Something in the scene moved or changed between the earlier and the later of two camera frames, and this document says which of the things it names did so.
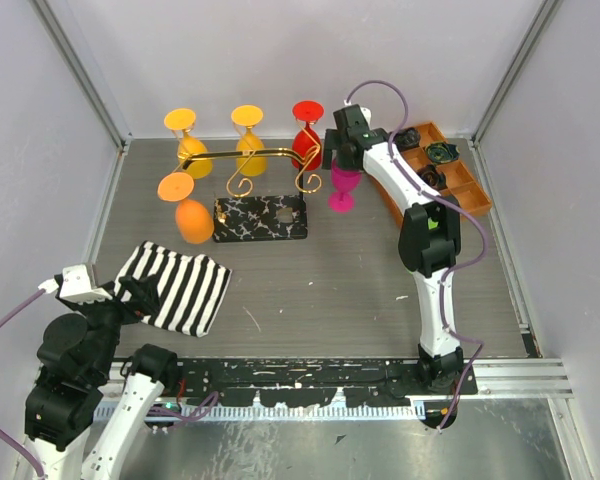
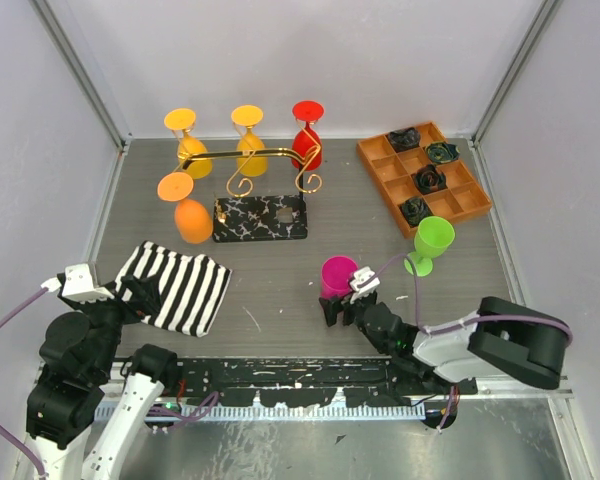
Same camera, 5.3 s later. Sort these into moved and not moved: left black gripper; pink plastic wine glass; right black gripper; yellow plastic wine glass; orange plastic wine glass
Moved: pink plastic wine glass; right black gripper
Not moved: left black gripper; orange plastic wine glass; yellow plastic wine glass
